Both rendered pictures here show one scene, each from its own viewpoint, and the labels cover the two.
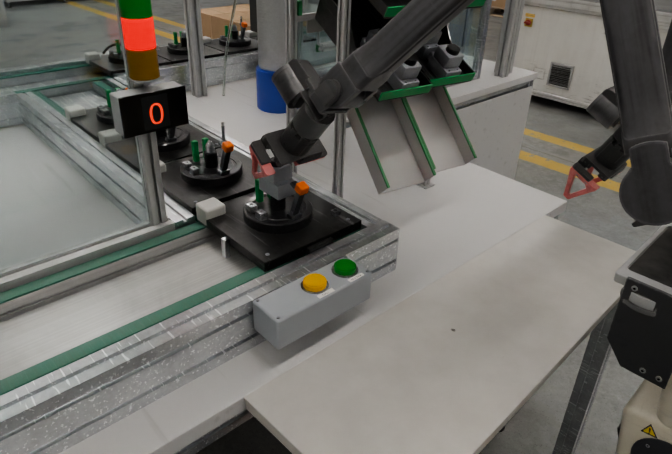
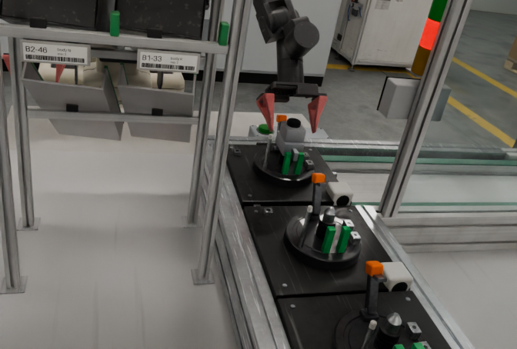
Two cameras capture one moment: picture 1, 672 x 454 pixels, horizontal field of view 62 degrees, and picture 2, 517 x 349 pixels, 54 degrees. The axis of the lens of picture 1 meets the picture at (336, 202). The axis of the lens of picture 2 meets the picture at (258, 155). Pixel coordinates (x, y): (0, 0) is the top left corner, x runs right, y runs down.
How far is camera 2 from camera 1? 1.96 m
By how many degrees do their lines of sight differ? 119
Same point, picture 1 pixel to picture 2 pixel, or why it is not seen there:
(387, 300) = not seen: hidden behind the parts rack
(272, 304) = (321, 134)
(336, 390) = not seen: hidden behind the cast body
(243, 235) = (320, 167)
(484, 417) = (235, 114)
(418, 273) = (181, 161)
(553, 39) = not seen: outside the picture
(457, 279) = (161, 148)
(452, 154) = (70, 129)
